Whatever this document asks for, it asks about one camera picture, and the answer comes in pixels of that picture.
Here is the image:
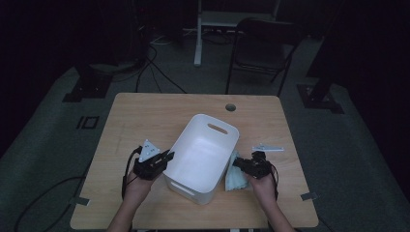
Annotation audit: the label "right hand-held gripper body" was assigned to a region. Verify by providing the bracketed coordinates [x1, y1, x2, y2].
[241, 143, 285, 180]

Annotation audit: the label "right hand-held gripper black cable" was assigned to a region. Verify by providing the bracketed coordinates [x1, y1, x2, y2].
[270, 163, 279, 201]

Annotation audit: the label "person's right hand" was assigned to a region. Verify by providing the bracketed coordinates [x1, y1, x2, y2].
[246, 172, 278, 207]

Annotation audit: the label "thick black floor cable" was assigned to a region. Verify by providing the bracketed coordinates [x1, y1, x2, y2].
[14, 175, 86, 232]

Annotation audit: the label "person's left hand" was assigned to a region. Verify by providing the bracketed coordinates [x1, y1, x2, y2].
[124, 168, 156, 201]

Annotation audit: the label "white plastic basket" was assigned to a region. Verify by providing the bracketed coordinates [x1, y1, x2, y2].
[162, 113, 240, 206]

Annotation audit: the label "left hand-held gripper black cable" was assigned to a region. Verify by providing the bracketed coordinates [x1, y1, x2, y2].
[121, 146, 143, 199]

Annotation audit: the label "black folding chair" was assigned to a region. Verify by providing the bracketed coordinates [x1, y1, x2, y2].
[224, 17, 303, 98]

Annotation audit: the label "thin black floor cables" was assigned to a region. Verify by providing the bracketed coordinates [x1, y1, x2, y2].
[134, 44, 188, 95]

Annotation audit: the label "hand-held gripper black cable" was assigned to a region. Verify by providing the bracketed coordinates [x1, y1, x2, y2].
[270, 163, 279, 201]
[121, 146, 143, 199]

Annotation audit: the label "black stand with base plate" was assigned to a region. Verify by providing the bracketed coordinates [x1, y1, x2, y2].
[62, 62, 114, 103]
[296, 32, 345, 114]

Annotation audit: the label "light blue quilted cloth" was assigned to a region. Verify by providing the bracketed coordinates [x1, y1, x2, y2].
[224, 149, 250, 191]

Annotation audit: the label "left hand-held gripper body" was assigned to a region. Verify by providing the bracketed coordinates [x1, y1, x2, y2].
[132, 138, 168, 181]

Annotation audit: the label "white metal stand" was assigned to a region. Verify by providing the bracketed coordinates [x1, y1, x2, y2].
[192, 0, 281, 68]

